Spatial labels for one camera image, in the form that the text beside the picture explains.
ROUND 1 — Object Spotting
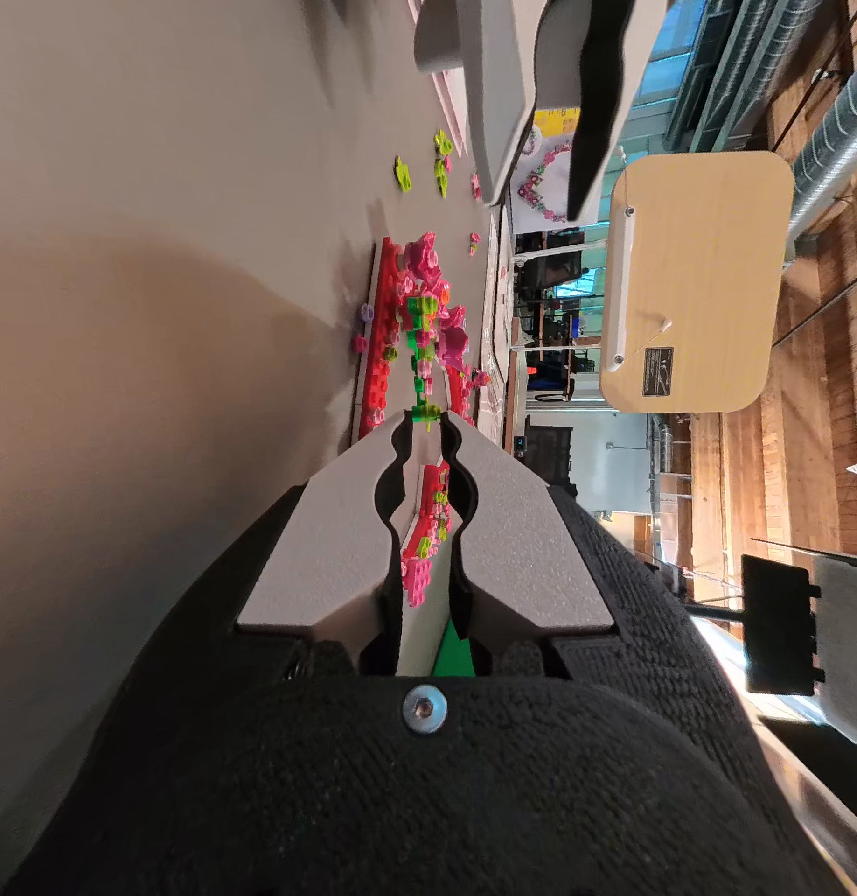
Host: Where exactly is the yellow lego box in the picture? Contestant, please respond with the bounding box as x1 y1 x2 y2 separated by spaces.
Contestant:
507 105 592 237

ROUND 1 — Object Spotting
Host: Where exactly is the grey studio light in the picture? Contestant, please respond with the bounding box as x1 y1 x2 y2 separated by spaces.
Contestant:
739 549 857 753

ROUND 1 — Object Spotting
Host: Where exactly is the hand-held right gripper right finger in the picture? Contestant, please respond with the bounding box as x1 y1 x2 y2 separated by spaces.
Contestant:
438 411 616 677

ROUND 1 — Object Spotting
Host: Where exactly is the green plastic bin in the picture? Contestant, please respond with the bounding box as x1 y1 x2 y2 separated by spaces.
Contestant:
432 618 476 677

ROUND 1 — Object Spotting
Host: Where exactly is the wooden board on white stand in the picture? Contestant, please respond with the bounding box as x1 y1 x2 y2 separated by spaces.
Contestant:
490 149 798 415

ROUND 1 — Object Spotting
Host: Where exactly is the silver air duct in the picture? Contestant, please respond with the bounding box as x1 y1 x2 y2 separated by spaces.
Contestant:
784 62 857 247

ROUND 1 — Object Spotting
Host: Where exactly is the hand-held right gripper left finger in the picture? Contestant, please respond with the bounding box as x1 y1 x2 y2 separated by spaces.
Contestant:
234 409 414 676

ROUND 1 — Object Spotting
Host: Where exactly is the green lego flower sprig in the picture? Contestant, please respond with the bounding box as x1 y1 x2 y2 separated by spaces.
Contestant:
397 293 445 426

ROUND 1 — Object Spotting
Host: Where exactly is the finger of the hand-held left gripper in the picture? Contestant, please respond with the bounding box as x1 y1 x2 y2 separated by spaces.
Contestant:
413 0 550 205
535 0 672 224

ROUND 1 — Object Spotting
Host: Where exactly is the red lego heart wreath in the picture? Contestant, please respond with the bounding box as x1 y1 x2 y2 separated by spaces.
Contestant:
350 233 494 611

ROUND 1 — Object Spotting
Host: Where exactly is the laminated instruction sheet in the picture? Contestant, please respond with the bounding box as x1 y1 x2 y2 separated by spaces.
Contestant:
474 210 516 449

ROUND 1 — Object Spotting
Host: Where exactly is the lego instruction booklet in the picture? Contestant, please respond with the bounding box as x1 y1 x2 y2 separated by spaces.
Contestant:
428 66 473 158

